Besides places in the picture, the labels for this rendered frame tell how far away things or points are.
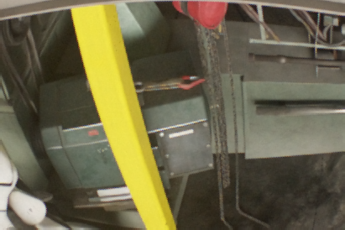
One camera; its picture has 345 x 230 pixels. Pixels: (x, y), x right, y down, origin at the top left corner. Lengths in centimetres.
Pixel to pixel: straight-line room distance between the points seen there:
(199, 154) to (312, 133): 83
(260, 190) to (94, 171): 99
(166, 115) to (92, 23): 94
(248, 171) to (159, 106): 95
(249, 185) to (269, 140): 28
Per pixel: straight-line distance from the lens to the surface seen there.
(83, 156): 246
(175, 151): 247
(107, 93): 167
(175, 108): 237
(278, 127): 300
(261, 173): 313
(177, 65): 253
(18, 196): 186
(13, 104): 262
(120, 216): 290
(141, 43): 286
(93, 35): 154
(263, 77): 279
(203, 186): 312
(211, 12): 194
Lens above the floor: 247
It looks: 42 degrees down
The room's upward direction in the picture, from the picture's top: 12 degrees counter-clockwise
